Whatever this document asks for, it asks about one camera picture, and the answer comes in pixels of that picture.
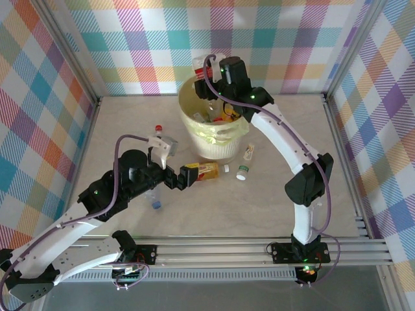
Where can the gold label bottle white cap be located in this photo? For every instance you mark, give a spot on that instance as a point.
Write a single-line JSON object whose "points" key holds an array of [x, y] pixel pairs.
{"points": [[209, 171]]}

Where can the Pocari Sweat bottle blue label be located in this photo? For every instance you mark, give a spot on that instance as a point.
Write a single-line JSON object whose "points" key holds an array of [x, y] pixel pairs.
{"points": [[155, 199]]}

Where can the Coca-Cola bottle red label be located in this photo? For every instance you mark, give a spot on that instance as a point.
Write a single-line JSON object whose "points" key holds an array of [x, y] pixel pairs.
{"points": [[158, 127]]}

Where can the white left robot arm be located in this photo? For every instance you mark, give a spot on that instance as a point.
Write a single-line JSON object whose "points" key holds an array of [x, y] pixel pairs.
{"points": [[65, 233]]}

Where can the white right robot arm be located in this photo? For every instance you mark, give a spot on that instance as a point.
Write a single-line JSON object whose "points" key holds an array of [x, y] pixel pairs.
{"points": [[279, 139]]}

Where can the cream plastic bin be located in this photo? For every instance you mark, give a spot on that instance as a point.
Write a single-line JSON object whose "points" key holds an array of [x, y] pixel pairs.
{"points": [[186, 103]]}

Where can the yellow-green bin liner bag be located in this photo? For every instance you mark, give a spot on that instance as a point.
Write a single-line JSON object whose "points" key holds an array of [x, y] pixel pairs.
{"points": [[210, 136]]}

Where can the small white bottle orange print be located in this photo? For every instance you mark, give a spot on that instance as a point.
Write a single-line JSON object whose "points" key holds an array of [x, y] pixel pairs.
{"points": [[249, 152]]}

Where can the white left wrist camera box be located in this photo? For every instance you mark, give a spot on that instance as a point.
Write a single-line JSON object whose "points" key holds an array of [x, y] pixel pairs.
{"points": [[159, 145]]}

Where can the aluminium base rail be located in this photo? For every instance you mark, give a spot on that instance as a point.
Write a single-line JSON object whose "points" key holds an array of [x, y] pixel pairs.
{"points": [[210, 252]]}

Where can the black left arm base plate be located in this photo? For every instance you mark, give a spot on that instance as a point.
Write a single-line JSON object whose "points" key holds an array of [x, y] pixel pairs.
{"points": [[146, 252]]}

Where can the aluminium right frame post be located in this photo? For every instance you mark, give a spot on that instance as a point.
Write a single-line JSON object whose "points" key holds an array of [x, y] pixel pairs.
{"points": [[351, 48]]}

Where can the aluminium frame post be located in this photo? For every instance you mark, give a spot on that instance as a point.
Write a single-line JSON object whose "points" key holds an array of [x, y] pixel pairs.
{"points": [[351, 48], [71, 48]]}

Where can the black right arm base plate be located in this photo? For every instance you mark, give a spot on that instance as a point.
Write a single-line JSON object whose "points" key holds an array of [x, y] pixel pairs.
{"points": [[282, 254]]}

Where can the aluminium right side rail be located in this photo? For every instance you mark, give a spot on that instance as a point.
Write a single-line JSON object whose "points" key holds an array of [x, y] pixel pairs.
{"points": [[340, 145]]}

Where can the aluminium left frame post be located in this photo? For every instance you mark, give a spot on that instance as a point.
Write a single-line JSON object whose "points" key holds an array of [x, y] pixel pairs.
{"points": [[71, 48]]}

